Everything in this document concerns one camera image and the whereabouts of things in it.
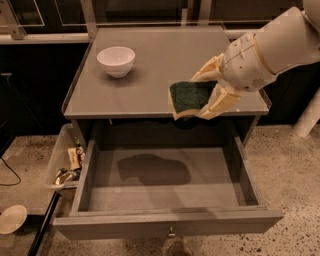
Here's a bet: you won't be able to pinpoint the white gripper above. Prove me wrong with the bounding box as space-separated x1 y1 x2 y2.
191 33 277 120

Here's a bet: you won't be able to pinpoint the green and yellow sponge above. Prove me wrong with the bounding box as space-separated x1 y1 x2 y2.
168 81 216 120

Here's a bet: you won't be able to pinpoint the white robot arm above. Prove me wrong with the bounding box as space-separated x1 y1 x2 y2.
192 0 320 120

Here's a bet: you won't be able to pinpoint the grey cabinet with counter top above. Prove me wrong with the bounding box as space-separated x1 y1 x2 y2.
63 26 269 145

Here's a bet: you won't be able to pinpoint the grey open top drawer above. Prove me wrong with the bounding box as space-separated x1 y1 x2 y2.
54 137 283 240

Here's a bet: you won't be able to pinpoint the metal drawer knob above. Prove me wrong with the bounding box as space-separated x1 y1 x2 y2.
168 227 176 238

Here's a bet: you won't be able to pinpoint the white ceramic bowl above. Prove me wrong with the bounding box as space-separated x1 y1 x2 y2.
97 46 136 78

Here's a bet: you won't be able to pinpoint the snack packets in bin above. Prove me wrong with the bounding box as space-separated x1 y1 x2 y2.
53 138 85 185

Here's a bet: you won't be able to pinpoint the clear plastic storage bin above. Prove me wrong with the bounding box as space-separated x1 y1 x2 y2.
45 123 79 199

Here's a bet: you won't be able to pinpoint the white plate on floor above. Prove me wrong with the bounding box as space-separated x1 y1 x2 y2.
0 205 27 234

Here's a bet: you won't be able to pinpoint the metal railing frame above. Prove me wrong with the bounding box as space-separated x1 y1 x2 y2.
0 0 320 46

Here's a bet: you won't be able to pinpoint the black floor rail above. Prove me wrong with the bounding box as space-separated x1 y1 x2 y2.
27 192 60 256

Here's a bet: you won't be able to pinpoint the black cable on floor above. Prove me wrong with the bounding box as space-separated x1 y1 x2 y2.
0 156 22 187

